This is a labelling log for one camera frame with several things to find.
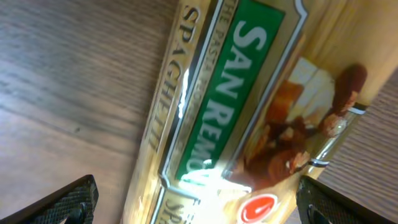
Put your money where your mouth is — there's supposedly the San Remo spaghetti pack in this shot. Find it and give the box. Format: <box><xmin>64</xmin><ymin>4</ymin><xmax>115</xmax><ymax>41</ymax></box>
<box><xmin>121</xmin><ymin>0</ymin><xmax>397</xmax><ymax>223</ymax></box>

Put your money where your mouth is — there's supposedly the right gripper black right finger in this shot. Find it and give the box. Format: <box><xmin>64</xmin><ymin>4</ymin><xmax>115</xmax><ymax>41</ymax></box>
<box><xmin>296</xmin><ymin>175</ymin><xmax>395</xmax><ymax>224</ymax></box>

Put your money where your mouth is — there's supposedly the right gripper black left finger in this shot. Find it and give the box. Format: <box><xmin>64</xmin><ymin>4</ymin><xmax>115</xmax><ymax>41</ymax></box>
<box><xmin>1</xmin><ymin>174</ymin><xmax>99</xmax><ymax>224</ymax></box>

